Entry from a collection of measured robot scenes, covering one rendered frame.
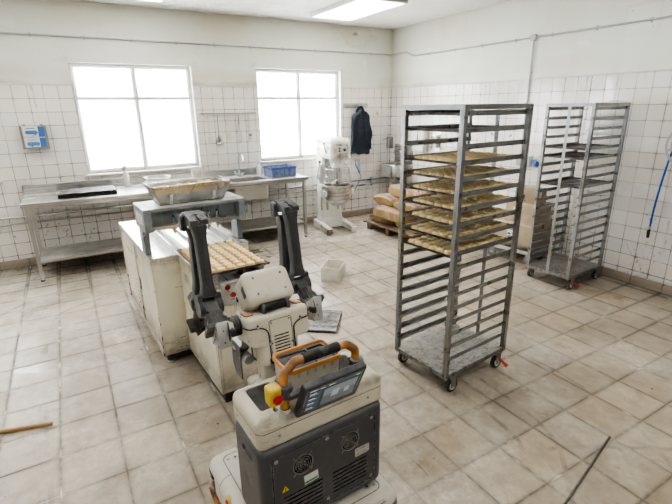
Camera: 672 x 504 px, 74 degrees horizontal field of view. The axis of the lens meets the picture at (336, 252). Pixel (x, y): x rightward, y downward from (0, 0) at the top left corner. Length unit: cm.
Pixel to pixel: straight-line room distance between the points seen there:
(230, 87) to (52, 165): 244
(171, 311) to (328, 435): 195
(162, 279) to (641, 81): 471
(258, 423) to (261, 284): 56
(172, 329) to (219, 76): 409
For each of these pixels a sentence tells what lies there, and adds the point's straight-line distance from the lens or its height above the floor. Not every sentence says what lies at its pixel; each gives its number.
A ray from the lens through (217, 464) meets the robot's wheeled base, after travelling 231.
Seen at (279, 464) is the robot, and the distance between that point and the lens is 175.
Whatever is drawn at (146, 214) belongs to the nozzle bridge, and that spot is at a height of 115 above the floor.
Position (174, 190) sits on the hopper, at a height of 128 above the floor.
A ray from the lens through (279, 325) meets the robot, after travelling 188.
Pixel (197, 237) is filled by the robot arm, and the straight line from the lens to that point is 191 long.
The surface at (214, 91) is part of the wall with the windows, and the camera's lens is 667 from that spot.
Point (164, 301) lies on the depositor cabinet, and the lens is 342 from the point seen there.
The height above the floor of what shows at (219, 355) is 37.
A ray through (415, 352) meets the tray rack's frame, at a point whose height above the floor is 15.
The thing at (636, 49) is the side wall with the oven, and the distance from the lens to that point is 554.
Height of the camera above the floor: 181
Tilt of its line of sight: 18 degrees down
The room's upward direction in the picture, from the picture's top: 1 degrees counter-clockwise
